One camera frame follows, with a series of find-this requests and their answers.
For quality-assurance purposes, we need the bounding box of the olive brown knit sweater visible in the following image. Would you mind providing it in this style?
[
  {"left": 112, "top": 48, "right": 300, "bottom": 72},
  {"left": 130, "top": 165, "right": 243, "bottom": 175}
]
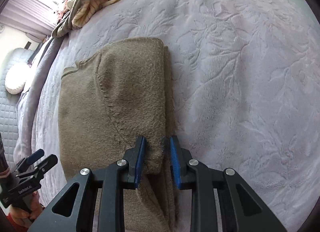
[{"left": 58, "top": 37, "right": 175, "bottom": 231}]

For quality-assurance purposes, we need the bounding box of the person's left hand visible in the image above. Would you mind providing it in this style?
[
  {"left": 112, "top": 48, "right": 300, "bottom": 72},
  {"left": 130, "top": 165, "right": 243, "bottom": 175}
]
[{"left": 9, "top": 191, "right": 43, "bottom": 228}]

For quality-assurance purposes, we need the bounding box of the grey quilted headboard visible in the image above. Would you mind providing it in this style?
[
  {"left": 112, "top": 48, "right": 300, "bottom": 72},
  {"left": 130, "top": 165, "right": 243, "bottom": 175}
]
[{"left": 0, "top": 48, "right": 33, "bottom": 168}]

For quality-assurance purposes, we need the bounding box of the white round cushion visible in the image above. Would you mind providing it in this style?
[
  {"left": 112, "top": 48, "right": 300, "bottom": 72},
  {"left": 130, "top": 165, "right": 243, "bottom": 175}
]
[{"left": 5, "top": 63, "right": 31, "bottom": 95}]

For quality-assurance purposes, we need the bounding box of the lavender embossed bed blanket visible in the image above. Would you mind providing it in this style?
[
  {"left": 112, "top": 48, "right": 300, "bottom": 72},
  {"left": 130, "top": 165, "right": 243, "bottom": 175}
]
[{"left": 14, "top": 0, "right": 319, "bottom": 231}]

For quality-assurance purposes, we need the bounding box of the grey pleated curtain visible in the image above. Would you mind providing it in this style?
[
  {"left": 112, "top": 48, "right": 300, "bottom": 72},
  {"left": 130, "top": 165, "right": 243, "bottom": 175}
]
[{"left": 1, "top": 0, "right": 56, "bottom": 40}]

